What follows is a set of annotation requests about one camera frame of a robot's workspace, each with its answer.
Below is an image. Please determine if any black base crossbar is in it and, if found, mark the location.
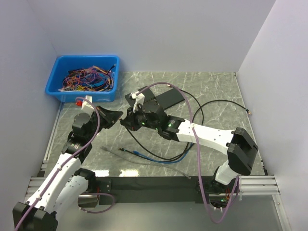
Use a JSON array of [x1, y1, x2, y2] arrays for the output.
[[96, 176, 203, 203]]

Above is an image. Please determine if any black network switch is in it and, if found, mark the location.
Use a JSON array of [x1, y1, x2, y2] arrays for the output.
[[156, 89, 184, 110], [125, 86, 155, 110]]

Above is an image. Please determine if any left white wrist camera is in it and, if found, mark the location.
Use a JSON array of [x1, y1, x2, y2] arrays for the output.
[[75, 99, 94, 114]]

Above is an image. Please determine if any blue plastic bin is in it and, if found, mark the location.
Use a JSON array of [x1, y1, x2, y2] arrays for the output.
[[45, 55, 120, 103]]

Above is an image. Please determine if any black cable gold plug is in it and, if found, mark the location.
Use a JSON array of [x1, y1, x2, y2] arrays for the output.
[[118, 143, 194, 164]]

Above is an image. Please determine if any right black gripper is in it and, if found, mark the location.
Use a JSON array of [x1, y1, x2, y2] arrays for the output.
[[121, 104, 160, 131]]

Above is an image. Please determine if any black ethernet cable long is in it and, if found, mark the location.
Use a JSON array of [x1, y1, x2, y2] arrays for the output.
[[126, 90, 251, 157]]

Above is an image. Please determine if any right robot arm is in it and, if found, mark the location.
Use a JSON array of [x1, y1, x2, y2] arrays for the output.
[[120, 101, 258, 192]]

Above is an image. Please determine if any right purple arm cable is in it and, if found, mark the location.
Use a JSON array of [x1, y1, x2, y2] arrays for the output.
[[137, 81, 241, 224]]

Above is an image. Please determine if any tangled coloured wires bundle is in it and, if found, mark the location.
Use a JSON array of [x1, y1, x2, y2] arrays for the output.
[[58, 63, 117, 93]]

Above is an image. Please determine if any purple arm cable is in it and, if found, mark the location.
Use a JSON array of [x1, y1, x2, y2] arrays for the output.
[[137, 81, 241, 224], [14, 97, 116, 231]]

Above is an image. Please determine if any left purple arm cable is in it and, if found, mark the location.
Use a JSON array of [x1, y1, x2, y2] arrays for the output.
[[14, 97, 116, 231]]

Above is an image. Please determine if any aluminium frame rail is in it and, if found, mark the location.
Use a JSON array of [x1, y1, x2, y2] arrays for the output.
[[14, 103, 289, 231]]

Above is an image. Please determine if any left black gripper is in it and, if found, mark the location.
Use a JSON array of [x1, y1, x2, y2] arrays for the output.
[[86, 105, 123, 141]]

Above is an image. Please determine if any blue ethernet cable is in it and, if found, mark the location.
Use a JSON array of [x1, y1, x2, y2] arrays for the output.
[[133, 141, 194, 164]]

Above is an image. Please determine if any grey ethernet cable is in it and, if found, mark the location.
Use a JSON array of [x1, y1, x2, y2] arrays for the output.
[[100, 145, 192, 180]]

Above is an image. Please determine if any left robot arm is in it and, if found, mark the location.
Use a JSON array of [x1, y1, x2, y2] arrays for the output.
[[13, 106, 123, 231]]

